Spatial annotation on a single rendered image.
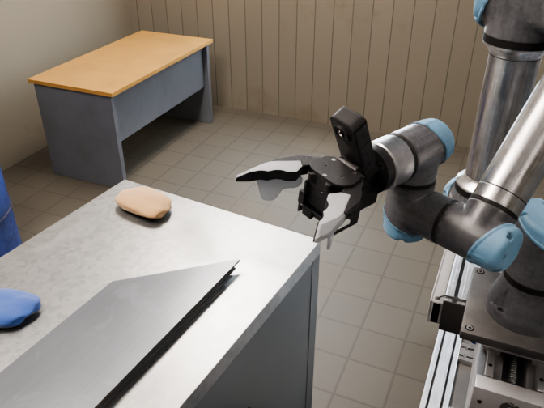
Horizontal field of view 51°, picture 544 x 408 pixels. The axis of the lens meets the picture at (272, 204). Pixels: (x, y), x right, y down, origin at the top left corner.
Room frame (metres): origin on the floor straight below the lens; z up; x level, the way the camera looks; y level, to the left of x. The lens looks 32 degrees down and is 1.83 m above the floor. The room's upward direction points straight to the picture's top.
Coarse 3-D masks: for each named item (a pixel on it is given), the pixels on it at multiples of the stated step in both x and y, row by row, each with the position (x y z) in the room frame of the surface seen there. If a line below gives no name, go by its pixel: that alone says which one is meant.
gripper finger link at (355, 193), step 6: (336, 186) 0.65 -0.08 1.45; (354, 186) 0.65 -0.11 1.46; (360, 186) 0.65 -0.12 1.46; (342, 192) 0.63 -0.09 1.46; (348, 192) 0.63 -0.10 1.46; (354, 192) 0.63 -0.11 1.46; (360, 192) 0.63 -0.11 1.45; (354, 198) 0.62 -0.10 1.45; (360, 198) 0.62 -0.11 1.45; (348, 204) 0.61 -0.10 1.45; (354, 204) 0.61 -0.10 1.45; (348, 210) 0.59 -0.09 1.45
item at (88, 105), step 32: (160, 32) 4.39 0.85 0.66; (64, 64) 3.63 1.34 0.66; (96, 64) 3.63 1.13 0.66; (128, 64) 3.63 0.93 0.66; (160, 64) 3.63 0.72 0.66; (192, 64) 4.05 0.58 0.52; (64, 96) 3.27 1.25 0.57; (96, 96) 3.18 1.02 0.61; (128, 96) 3.34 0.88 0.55; (160, 96) 3.65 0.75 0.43; (192, 96) 4.24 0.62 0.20; (64, 128) 3.29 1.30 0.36; (96, 128) 3.19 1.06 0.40; (128, 128) 3.30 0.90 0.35; (64, 160) 3.31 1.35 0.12; (96, 160) 3.21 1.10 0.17
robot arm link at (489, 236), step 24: (528, 120) 0.77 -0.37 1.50; (504, 144) 0.77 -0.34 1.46; (528, 144) 0.74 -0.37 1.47; (504, 168) 0.73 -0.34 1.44; (528, 168) 0.72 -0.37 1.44; (480, 192) 0.73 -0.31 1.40; (504, 192) 0.71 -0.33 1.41; (528, 192) 0.71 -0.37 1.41; (456, 216) 0.71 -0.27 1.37; (480, 216) 0.69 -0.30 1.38; (504, 216) 0.69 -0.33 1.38; (432, 240) 0.72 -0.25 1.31; (456, 240) 0.69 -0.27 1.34; (480, 240) 0.67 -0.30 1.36; (504, 240) 0.65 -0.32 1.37; (480, 264) 0.66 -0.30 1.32; (504, 264) 0.65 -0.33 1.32
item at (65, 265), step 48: (48, 240) 1.10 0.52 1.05; (96, 240) 1.10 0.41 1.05; (144, 240) 1.10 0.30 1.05; (192, 240) 1.10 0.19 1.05; (240, 240) 1.10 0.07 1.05; (288, 240) 1.10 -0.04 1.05; (0, 288) 0.93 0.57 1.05; (48, 288) 0.93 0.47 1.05; (96, 288) 0.93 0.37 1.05; (240, 288) 0.93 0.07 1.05; (288, 288) 0.96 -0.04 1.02; (0, 336) 0.79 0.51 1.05; (192, 336) 0.79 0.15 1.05; (240, 336) 0.79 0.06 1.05; (144, 384) 0.68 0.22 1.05; (192, 384) 0.68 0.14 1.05
